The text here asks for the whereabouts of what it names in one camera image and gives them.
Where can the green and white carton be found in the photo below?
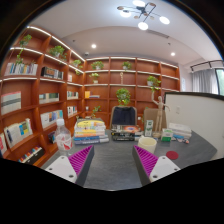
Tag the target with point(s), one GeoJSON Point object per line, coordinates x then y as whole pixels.
{"type": "Point", "coordinates": [148, 128]}

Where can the small green white box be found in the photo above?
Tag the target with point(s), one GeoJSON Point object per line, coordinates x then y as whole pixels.
{"type": "Point", "coordinates": [167, 135]}

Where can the branched ceiling lamp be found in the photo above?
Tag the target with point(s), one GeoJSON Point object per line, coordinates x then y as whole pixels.
{"type": "Point", "coordinates": [142, 10]}

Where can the colourful stack of books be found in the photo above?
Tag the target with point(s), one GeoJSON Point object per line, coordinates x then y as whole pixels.
{"type": "Point", "coordinates": [90, 131]}

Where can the wooden wall bookshelf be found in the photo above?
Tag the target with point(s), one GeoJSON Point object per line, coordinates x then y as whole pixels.
{"type": "Point", "coordinates": [42, 77]}

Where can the dark stack of books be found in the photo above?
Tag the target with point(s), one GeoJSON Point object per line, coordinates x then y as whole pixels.
{"type": "Point", "coordinates": [126, 132]}

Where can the clear plastic water bottle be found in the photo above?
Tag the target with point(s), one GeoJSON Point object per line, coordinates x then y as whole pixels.
{"type": "Point", "coordinates": [63, 138]}

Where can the dark blue office chair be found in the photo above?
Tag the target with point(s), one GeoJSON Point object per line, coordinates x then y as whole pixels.
{"type": "Point", "coordinates": [123, 115]}

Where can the cream plastic cup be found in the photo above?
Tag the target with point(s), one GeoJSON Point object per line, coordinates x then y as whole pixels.
{"type": "Point", "coordinates": [148, 144]}

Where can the round red coaster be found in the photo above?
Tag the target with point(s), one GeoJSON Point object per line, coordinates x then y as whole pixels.
{"type": "Point", "coordinates": [172, 155]}

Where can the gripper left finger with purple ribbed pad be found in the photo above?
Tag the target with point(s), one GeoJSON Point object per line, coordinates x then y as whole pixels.
{"type": "Point", "coordinates": [73, 168]}

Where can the grey window curtain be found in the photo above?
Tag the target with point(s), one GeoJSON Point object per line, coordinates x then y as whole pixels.
{"type": "Point", "coordinates": [205, 81]}

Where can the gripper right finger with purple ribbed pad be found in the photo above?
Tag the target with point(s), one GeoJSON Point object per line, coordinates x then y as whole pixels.
{"type": "Point", "coordinates": [150, 167]}

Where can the brown cardboard box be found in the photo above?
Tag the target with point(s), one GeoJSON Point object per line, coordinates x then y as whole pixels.
{"type": "Point", "coordinates": [151, 114]}

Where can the white partition board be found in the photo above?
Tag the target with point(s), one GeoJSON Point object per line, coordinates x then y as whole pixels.
{"type": "Point", "coordinates": [202, 112]}

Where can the white stacked books right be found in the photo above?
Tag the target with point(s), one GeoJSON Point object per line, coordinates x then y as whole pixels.
{"type": "Point", "coordinates": [180, 129]}

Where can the wooden artist mannequin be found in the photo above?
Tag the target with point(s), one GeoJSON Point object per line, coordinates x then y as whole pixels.
{"type": "Point", "coordinates": [160, 105]}

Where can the potted green plant on shelf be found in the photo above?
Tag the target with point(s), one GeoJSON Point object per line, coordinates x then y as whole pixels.
{"type": "Point", "coordinates": [123, 96]}

